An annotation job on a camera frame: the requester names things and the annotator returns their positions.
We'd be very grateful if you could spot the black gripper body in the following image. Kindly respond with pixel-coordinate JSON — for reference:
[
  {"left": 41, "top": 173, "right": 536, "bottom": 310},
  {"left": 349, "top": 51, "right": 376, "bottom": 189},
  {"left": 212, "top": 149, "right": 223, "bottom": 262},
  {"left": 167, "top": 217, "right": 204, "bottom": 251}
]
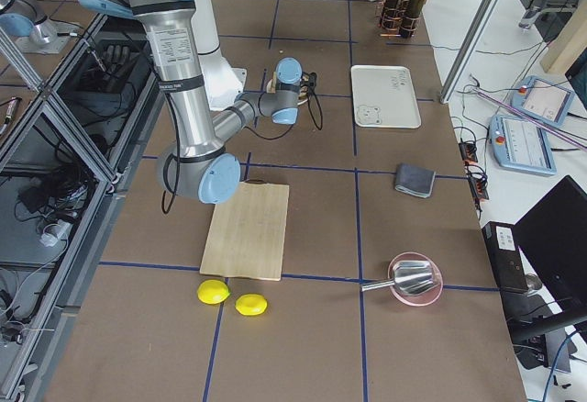
[{"left": 300, "top": 72, "right": 317, "bottom": 93}]

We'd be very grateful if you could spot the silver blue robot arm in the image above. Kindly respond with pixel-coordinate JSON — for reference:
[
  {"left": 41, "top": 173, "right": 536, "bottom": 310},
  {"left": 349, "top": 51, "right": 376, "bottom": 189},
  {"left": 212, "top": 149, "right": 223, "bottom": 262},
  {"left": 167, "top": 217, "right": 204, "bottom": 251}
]
[
  {"left": 1, "top": 0, "right": 69, "bottom": 54},
  {"left": 78, "top": 0, "right": 303, "bottom": 204}
]

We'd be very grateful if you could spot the white bear serving tray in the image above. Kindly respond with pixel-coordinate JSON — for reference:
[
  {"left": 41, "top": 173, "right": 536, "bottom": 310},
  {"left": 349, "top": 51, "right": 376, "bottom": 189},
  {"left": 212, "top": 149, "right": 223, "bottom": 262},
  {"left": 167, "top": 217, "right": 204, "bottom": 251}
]
[{"left": 350, "top": 65, "right": 421, "bottom": 129}]

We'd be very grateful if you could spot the dark glass bottle lower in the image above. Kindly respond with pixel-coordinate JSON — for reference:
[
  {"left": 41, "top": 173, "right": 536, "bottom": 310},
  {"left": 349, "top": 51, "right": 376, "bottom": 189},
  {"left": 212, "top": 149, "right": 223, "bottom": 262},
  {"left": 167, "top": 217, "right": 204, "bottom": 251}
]
[{"left": 398, "top": 0, "right": 437, "bottom": 39}]

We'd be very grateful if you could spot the grey folded cloth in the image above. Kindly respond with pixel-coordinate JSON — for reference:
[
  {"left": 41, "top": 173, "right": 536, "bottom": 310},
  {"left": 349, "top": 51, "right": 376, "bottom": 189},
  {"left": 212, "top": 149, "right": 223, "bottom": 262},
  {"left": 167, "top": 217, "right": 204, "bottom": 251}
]
[{"left": 394, "top": 163, "right": 437, "bottom": 198}]

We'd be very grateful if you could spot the wooden cutting board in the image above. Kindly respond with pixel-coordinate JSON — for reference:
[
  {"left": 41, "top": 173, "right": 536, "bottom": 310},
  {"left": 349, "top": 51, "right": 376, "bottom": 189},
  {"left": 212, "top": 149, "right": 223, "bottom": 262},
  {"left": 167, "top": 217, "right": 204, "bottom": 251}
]
[{"left": 200, "top": 182, "right": 290, "bottom": 281}]

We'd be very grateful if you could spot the blue teach pendant near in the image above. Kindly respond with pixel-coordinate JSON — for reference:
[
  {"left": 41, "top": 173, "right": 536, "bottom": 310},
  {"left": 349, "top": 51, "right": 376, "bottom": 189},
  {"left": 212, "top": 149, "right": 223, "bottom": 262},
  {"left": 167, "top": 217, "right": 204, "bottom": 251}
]
[{"left": 489, "top": 115, "right": 557, "bottom": 176}]

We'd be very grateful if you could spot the blue teach pendant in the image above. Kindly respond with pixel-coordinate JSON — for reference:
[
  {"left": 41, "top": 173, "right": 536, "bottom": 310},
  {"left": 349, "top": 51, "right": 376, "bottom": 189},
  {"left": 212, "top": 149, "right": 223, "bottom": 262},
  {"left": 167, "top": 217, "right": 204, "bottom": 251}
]
[
  {"left": 511, "top": 75, "right": 575, "bottom": 127},
  {"left": 489, "top": 115, "right": 557, "bottom": 176}
]

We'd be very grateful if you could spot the metal scoop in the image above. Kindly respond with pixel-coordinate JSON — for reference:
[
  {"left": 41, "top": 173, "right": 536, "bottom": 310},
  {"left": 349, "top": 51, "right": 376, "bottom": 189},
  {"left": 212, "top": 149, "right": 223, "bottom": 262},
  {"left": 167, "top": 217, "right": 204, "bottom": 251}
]
[{"left": 360, "top": 260, "right": 439, "bottom": 296}]

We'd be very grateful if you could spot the yellow lemon half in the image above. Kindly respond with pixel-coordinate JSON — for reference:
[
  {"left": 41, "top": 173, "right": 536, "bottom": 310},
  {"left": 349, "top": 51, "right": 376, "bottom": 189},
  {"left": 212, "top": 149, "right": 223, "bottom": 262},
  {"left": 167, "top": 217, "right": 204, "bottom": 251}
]
[{"left": 235, "top": 294, "right": 268, "bottom": 317}]

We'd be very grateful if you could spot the blue teach pendant far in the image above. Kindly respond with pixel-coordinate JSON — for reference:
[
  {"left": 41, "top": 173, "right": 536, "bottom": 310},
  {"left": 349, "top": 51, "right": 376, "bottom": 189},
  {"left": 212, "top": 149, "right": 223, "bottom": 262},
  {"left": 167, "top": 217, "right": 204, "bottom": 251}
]
[{"left": 511, "top": 75, "right": 575, "bottom": 127}]

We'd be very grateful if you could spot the yellow lemon whole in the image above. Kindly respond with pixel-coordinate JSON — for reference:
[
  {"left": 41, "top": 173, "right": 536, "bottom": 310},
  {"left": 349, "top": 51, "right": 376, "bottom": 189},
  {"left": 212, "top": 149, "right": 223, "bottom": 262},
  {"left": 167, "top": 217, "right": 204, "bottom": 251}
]
[{"left": 196, "top": 279, "right": 230, "bottom": 305}]

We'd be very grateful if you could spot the pink round plate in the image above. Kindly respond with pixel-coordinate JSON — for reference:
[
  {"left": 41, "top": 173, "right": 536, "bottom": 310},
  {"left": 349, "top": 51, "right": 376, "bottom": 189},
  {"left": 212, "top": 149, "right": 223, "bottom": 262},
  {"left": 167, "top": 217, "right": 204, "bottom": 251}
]
[{"left": 387, "top": 252, "right": 444, "bottom": 307}]

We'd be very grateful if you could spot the black desktop box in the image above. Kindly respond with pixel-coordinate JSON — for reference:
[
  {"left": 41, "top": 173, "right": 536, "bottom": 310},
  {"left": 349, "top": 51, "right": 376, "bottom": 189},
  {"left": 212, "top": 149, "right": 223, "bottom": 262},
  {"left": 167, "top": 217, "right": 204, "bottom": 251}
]
[{"left": 482, "top": 221, "right": 527, "bottom": 294}]

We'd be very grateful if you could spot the clear water bottle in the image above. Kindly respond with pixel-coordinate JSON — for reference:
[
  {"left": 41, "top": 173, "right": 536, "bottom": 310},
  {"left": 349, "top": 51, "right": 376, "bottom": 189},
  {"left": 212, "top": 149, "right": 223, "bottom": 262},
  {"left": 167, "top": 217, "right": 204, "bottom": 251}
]
[{"left": 518, "top": 0, "right": 548, "bottom": 29}]

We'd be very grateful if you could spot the black computer monitor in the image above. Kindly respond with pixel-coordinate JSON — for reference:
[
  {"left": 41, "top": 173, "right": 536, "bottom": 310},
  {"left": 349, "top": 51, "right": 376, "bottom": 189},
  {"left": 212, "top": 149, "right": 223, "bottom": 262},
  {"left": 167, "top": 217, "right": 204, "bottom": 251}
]
[{"left": 514, "top": 175, "right": 586, "bottom": 305}]

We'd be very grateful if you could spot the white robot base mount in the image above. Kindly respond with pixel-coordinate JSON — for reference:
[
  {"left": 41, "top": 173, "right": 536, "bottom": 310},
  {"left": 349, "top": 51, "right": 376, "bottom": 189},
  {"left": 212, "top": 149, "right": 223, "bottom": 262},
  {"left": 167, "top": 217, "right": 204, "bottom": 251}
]
[{"left": 199, "top": 55, "right": 247, "bottom": 111}]

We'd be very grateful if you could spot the copper wire bottle rack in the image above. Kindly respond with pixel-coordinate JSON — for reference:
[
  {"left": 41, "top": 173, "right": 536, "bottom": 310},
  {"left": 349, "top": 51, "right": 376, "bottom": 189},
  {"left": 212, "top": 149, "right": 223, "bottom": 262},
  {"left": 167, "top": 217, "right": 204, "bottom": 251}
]
[{"left": 379, "top": 0, "right": 420, "bottom": 39}]

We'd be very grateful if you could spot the aluminium frame post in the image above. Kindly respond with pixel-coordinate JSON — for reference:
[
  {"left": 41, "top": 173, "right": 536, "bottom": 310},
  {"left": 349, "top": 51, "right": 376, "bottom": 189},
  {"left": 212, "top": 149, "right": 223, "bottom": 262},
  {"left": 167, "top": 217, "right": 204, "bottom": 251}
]
[{"left": 439, "top": 0, "right": 499, "bottom": 104}]

